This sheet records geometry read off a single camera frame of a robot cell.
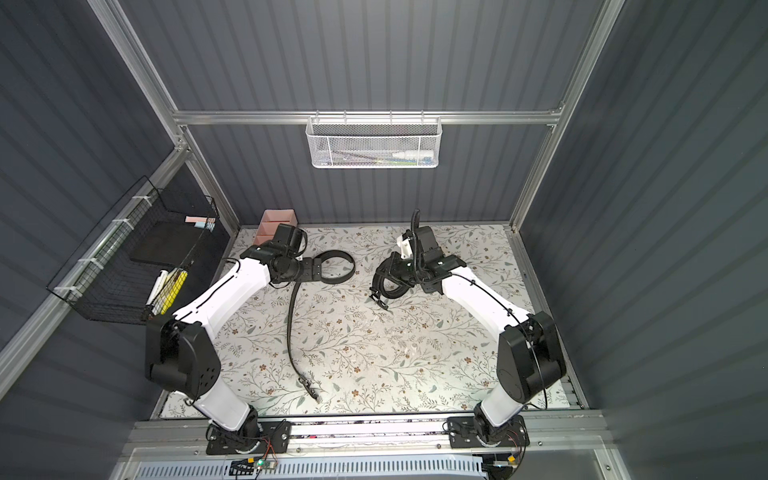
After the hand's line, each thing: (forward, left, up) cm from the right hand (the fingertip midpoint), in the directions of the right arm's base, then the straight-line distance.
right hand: (381, 270), depth 82 cm
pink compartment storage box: (+37, +47, -17) cm, 63 cm away
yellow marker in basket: (-12, +48, +7) cm, 50 cm away
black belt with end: (-1, +19, +2) cm, 19 cm away
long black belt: (-5, +1, -3) cm, 6 cm away
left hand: (+3, +24, -5) cm, 24 cm away
